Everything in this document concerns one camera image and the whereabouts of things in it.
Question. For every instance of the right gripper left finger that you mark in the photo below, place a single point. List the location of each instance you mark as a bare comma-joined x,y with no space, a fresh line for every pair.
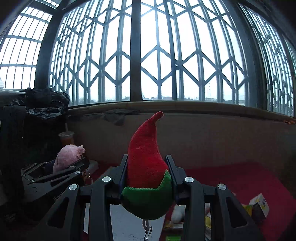
65,219

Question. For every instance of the yellow tissue pack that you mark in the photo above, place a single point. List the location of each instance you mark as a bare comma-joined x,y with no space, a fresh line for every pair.
257,208

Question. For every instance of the pink fluffy plush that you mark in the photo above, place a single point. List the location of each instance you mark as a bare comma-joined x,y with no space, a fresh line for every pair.
67,156

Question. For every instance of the red green elf hat plush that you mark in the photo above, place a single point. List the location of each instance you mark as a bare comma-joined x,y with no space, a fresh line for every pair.
148,193

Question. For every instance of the orange drink cup with straw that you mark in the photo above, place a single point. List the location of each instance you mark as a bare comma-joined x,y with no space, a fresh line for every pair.
66,137

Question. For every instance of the white storage tray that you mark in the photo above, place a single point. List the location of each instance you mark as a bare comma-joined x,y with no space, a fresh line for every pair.
126,226

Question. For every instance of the black plastic bag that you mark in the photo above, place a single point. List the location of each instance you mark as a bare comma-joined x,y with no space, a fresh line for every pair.
45,103

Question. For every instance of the grey cloth on sill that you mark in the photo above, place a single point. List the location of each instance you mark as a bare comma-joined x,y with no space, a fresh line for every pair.
117,116

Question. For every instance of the window metal grille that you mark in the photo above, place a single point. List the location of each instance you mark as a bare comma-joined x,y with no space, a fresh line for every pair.
232,52

